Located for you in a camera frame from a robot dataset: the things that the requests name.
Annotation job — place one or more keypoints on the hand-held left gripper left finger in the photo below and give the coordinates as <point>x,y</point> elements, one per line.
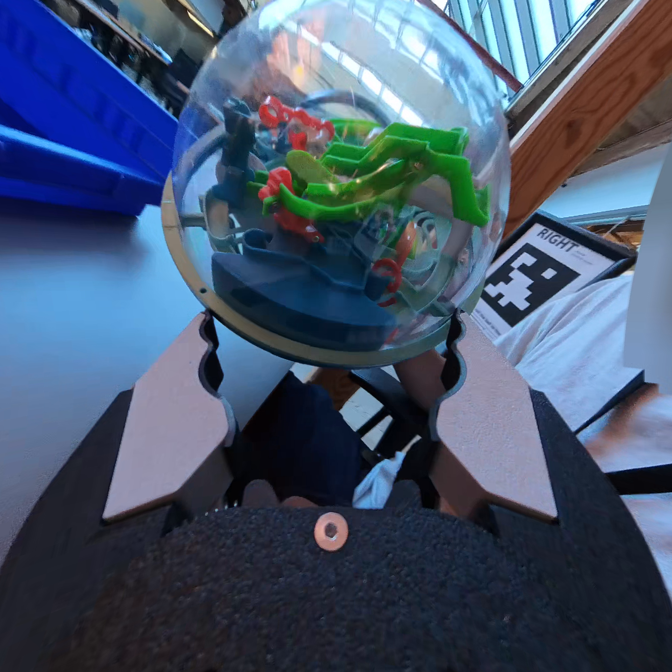
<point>162,420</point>

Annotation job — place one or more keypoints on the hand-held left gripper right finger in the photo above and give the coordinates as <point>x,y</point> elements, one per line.
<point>493,430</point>

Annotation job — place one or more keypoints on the clear plastic maze ball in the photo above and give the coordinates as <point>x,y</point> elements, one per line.
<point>336,199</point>

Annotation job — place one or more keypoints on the person's right forearm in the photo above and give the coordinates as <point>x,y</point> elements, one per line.
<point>420,378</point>

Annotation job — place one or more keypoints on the black office chair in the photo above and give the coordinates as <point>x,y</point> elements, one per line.
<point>388,399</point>

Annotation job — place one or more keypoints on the person's dark blue trousers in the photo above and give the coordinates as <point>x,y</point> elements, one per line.
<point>309,441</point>

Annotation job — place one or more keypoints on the glass skylight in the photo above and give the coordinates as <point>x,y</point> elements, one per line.
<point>519,36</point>

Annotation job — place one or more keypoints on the blue plastic bin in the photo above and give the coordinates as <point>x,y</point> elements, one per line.
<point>68,115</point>

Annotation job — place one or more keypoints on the wooden post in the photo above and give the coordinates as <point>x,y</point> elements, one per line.
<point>588,99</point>

